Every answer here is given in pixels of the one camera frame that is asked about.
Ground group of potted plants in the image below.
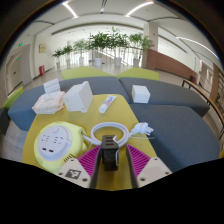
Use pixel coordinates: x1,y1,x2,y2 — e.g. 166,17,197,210
52,27,154,69

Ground round yellow-green power strip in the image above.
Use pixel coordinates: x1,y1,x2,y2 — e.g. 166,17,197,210
33,121,89,174

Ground wet tissue pack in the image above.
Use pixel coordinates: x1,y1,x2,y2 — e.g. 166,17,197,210
31,91,66,115

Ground framed yellow wall picture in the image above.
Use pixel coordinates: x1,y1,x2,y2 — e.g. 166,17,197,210
38,43,48,54

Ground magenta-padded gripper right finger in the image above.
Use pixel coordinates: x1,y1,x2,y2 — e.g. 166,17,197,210
124,143,173,190

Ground dark grey stool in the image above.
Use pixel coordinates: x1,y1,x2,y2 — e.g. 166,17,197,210
0,106,11,136

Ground black multi-port charger block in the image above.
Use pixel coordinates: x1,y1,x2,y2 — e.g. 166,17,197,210
101,134,120,172

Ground white cube box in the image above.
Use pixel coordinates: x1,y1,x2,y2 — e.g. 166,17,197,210
130,84,151,104

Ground lime green bench seat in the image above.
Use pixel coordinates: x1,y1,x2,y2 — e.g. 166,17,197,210
1,85,25,111

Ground long grey upholstered seat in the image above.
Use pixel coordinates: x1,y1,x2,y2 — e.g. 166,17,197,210
7,76,131,132

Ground large white cardboard box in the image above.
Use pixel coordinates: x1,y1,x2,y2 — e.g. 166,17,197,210
62,80,94,113

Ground white coiled power cable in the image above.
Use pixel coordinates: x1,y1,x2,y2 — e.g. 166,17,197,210
81,121,155,148

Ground white squeeze tube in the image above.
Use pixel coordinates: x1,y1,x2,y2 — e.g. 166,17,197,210
98,95,118,114

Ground group of ceiling strip lights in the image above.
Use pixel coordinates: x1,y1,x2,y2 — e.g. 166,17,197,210
62,0,219,59

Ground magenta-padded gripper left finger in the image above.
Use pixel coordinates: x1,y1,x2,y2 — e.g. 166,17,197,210
56,144,103,190

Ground lime green upholstered seat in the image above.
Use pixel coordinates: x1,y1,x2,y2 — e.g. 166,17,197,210
115,67,160,82
61,65,114,80

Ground wooden bench with metal frame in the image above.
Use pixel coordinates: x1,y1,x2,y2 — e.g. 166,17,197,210
181,78,224,139

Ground small white stacked boxes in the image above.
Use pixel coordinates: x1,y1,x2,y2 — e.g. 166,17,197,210
43,78,62,95

